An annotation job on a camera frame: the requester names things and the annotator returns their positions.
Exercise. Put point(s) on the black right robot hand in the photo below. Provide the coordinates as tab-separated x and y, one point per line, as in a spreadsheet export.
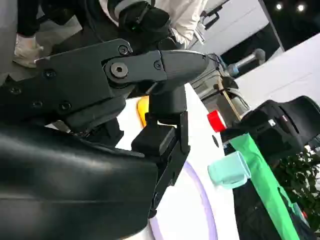
62	175

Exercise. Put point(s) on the person's hand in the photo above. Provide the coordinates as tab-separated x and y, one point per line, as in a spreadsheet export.
25	52

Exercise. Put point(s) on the lilac plate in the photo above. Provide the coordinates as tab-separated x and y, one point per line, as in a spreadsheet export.
180	220

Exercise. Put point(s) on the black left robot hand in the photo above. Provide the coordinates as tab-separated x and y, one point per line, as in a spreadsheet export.
145	20

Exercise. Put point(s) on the round ceiling lamp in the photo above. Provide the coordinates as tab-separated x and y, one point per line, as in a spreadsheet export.
278	6
301	7

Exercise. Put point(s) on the pale green mug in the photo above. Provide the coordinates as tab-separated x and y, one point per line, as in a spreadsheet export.
225	167

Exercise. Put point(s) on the green cloth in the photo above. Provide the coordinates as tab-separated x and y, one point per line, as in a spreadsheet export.
260	175

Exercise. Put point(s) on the green potted plant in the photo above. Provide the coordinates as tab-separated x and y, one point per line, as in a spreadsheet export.
300	180

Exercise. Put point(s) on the wooden stick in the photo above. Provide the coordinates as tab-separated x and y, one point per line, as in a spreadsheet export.
228	100

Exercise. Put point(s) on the orange and white bread roll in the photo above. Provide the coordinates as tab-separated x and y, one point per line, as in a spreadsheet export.
142	112

